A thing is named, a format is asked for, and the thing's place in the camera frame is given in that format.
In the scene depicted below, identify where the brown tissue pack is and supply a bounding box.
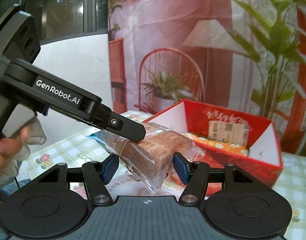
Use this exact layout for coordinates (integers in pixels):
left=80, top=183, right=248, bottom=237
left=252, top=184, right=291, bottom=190
left=88, top=122, right=204, bottom=194

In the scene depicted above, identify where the printed room backdrop cloth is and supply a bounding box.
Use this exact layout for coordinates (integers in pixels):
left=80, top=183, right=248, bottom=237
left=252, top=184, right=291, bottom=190
left=108, top=0, right=306, bottom=155

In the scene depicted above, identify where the left hand in glove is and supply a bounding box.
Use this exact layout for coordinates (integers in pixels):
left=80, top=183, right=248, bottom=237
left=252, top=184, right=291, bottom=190
left=0, top=118, right=47, bottom=177

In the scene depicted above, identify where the orange floral pack in box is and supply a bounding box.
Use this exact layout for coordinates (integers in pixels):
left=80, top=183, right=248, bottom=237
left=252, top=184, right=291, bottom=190
left=183, top=132, right=249, bottom=156

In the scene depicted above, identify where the red cardboard box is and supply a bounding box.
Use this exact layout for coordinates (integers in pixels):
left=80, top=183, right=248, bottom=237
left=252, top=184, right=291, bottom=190
left=146, top=100, right=283, bottom=187

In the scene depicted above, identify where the dark window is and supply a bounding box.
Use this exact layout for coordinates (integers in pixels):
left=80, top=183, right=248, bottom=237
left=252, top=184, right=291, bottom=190
left=0, top=0, right=108, bottom=44

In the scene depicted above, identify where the checked tablecloth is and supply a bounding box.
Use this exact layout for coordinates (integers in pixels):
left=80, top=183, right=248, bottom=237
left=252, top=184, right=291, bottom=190
left=16, top=109, right=306, bottom=240

